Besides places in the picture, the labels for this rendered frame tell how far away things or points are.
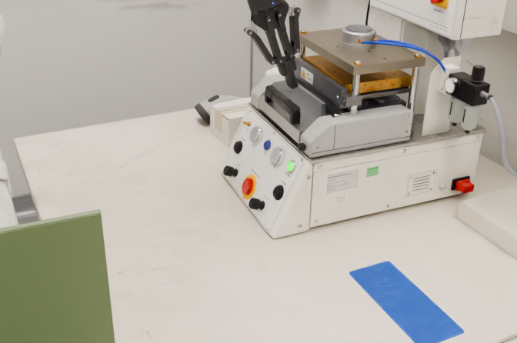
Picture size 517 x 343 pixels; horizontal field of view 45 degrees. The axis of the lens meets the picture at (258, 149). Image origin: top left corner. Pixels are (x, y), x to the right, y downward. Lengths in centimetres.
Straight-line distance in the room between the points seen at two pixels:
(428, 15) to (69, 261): 94
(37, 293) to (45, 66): 193
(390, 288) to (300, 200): 26
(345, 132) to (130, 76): 166
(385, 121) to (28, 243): 80
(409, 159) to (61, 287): 84
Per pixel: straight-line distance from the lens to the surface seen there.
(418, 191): 149
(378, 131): 135
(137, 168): 164
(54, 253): 85
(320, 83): 140
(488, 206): 149
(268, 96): 144
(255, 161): 146
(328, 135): 129
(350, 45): 141
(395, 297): 123
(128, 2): 274
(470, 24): 140
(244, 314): 116
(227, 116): 171
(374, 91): 139
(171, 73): 288
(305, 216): 135
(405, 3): 151
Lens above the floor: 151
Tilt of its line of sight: 26 degrees down
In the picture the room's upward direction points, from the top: 1 degrees clockwise
